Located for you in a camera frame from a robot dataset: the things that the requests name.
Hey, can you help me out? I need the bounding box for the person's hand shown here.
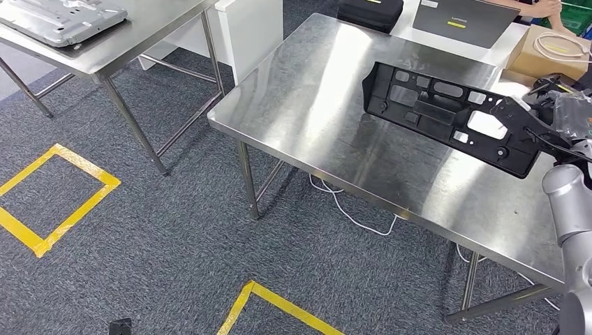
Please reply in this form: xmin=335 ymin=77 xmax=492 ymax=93
xmin=527 ymin=0 xmax=563 ymax=20

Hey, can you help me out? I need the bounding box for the black plastic mounting plate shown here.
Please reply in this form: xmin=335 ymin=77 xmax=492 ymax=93
xmin=362 ymin=61 xmax=543 ymax=180

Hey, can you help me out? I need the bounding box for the large stainless steel workbench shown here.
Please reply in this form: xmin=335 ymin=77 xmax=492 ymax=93
xmin=207 ymin=13 xmax=592 ymax=325

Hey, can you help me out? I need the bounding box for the green crate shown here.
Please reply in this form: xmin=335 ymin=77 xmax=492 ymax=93
xmin=541 ymin=0 xmax=592 ymax=37

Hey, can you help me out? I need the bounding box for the cardboard box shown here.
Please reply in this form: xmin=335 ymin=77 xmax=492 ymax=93
xmin=505 ymin=24 xmax=592 ymax=82

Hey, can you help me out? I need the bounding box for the black handheld device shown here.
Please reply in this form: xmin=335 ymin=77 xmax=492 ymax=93
xmin=527 ymin=73 xmax=592 ymax=96

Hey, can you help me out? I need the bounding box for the grey laptop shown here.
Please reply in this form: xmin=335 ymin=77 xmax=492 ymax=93
xmin=412 ymin=0 xmax=521 ymax=50

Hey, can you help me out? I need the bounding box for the black carry case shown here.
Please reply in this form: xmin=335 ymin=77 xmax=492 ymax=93
xmin=336 ymin=0 xmax=405 ymax=34

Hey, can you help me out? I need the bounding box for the white cabinet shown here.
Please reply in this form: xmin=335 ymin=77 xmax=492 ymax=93
xmin=138 ymin=0 xmax=284 ymax=85

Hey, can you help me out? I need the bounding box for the yellow floor tape square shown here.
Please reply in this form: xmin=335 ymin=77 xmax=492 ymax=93
xmin=0 ymin=143 xmax=122 ymax=258
xmin=216 ymin=280 xmax=346 ymax=335

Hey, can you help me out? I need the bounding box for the stainless steel table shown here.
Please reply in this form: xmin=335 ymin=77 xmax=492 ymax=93
xmin=0 ymin=0 xmax=228 ymax=177

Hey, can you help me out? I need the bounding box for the grey stamped metal panel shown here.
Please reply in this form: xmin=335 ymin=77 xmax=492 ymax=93
xmin=0 ymin=0 xmax=129 ymax=49

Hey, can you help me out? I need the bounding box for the coiled white cable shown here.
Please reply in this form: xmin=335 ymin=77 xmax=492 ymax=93
xmin=533 ymin=31 xmax=592 ymax=64

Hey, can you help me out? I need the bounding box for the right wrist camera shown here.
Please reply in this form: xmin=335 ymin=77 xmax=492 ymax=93
xmin=490 ymin=96 xmax=575 ymax=156

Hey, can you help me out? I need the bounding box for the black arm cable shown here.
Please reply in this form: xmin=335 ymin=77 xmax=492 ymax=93
xmin=524 ymin=127 xmax=592 ymax=163

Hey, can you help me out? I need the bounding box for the white floor cable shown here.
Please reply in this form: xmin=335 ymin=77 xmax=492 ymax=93
xmin=309 ymin=174 xmax=561 ymax=311

